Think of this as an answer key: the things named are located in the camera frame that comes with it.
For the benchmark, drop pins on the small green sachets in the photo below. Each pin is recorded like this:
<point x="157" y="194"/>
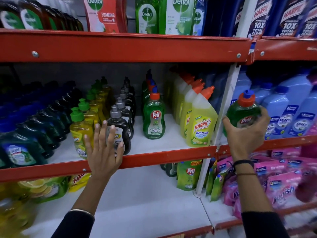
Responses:
<point x="215" y="183"/>

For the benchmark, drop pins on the red metal shelf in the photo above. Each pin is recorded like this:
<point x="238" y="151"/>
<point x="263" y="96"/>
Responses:
<point x="123" y="49"/>

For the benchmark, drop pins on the person's right hand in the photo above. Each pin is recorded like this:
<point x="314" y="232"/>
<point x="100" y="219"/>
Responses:
<point x="245" y="141"/>

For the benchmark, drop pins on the row of navy cleaner bottles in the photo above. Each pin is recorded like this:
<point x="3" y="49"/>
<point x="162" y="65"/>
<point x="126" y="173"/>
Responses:
<point x="287" y="17"/>

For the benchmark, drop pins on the row of green orange-capped bottles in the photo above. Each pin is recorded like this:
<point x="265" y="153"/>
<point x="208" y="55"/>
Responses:
<point x="154" y="121"/>

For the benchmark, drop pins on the row of red refill packs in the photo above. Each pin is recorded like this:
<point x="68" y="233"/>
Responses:
<point x="123" y="14"/>

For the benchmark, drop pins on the pink foaming refill pack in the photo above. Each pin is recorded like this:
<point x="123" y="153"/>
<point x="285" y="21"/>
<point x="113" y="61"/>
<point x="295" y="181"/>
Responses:
<point x="101" y="17"/>

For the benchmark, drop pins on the row of blue-capped dark bottles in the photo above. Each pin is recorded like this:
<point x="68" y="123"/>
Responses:
<point x="32" y="136"/>

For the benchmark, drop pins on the light green refill pouch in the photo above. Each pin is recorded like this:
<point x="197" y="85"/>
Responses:
<point x="189" y="175"/>

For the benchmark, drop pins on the person's left hand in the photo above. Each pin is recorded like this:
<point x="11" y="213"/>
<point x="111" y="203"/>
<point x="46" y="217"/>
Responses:
<point x="104" y="158"/>

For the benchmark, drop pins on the row of brown antiseptic bottles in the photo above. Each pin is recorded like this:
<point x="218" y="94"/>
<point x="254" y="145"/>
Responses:
<point x="32" y="17"/>

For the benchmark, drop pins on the green disinfectant pouch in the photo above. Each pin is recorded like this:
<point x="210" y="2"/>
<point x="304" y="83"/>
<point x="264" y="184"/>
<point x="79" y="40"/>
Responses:
<point x="177" y="17"/>

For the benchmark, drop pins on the silver bangle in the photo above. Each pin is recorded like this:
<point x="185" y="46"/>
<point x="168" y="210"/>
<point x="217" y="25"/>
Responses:
<point x="83" y="211"/>

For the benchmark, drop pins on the blue disinfectant pouch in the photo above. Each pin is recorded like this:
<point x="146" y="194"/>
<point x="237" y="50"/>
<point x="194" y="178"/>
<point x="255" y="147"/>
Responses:
<point x="200" y="19"/>

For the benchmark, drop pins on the green Pril bottle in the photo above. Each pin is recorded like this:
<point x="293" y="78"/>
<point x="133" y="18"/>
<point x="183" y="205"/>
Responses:
<point x="244" y="114"/>

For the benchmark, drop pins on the green liquid bottle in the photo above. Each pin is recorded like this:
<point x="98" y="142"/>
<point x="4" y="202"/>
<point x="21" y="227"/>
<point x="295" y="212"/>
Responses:
<point x="147" y="17"/>

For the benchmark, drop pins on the cluster of yellow grey-capped bottles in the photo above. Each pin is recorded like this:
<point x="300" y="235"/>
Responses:
<point x="14" y="213"/>

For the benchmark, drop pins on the black pump dish soap bottle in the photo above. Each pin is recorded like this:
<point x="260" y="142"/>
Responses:
<point x="123" y="131"/>

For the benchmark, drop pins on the row of yellow green-capped bottles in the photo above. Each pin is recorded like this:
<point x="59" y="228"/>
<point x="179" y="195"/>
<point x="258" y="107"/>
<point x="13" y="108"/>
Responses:
<point x="95" y="104"/>

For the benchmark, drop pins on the green lemon print pouch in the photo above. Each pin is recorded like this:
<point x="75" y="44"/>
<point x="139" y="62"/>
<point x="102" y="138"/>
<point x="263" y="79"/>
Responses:
<point x="47" y="190"/>

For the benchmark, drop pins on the pile of pink pouches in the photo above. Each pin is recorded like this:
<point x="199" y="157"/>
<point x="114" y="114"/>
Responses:
<point x="279" y="183"/>

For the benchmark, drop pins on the yellow pouch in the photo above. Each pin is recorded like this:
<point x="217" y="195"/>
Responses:
<point x="78" y="182"/>

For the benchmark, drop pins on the row of light blue bottles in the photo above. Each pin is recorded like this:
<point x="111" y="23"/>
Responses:
<point x="289" y="101"/>

